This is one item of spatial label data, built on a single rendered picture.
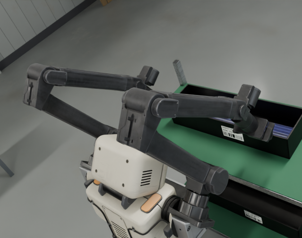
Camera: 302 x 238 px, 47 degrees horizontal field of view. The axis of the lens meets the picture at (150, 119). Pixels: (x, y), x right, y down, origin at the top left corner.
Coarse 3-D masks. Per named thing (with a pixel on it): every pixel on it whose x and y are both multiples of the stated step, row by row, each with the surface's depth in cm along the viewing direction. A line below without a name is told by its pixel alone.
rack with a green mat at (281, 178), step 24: (168, 120) 172; (192, 144) 154; (216, 144) 150; (240, 144) 145; (240, 168) 136; (264, 168) 133; (288, 168) 129; (264, 192) 128; (288, 192) 122; (216, 216) 192; (240, 216) 188
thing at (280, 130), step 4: (224, 120) 152; (228, 120) 151; (276, 124) 141; (276, 128) 139; (280, 128) 138; (284, 128) 138; (288, 128) 137; (292, 128) 136; (276, 132) 138; (280, 132) 137; (284, 132) 136; (288, 132) 136; (284, 136) 135
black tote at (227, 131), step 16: (224, 96) 157; (256, 112) 151; (272, 112) 145; (288, 112) 139; (192, 128) 161; (208, 128) 152; (224, 128) 145; (256, 144) 139; (272, 144) 132; (288, 144) 127
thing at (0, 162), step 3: (0, 159) 323; (0, 162) 324; (3, 162) 326; (0, 165) 325; (3, 165) 327; (6, 165) 329; (3, 168) 328; (6, 168) 330; (6, 171) 331; (9, 171) 333; (9, 174) 334; (12, 174) 336
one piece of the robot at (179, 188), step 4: (168, 180) 132; (172, 180) 131; (172, 184) 130; (176, 184) 130; (180, 184) 129; (176, 188) 128; (180, 188) 128; (184, 188) 127; (176, 192) 127; (180, 192) 126; (184, 192) 126; (180, 196) 125; (208, 216) 128
